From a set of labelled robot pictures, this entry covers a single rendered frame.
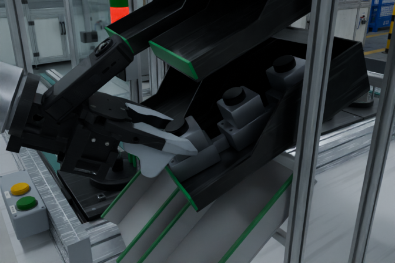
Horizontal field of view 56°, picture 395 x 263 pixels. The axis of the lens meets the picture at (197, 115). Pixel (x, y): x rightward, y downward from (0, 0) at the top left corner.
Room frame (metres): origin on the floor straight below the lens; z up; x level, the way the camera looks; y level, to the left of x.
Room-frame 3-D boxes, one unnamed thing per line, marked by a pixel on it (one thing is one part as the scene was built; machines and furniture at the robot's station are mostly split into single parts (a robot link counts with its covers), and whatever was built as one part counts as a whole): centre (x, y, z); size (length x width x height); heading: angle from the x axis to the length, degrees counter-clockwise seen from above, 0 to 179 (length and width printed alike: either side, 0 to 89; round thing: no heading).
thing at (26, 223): (0.76, 0.42, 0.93); 0.21 x 0.07 x 0.06; 35
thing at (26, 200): (0.70, 0.38, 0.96); 0.04 x 0.04 x 0.02
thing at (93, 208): (0.81, 0.20, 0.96); 0.24 x 0.24 x 0.02; 35
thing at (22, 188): (0.76, 0.42, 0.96); 0.04 x 0.04 x 0.02
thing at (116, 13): (1.03, 0.21, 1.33); 0.05 x 0.05 x 0.05
